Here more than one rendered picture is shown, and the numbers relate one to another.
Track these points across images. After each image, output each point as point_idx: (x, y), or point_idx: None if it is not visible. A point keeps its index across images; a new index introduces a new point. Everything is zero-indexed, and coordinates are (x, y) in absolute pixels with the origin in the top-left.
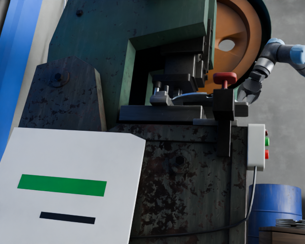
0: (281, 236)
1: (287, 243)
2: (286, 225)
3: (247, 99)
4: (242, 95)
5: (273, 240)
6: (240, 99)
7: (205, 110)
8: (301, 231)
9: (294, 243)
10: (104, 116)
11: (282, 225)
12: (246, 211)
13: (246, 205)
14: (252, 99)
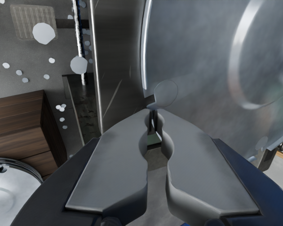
0: (27, 124)
1: (19, 122)
2: (22, 163)
3: (130, 148)
4: (190, 162)
5: (39, 118)
6: (183, 138)
7: None
8: None
9: (9, 125)
10: None
11: (30, 167)
12: (76, 110)
13: (76, 114)
14: (85, 161)
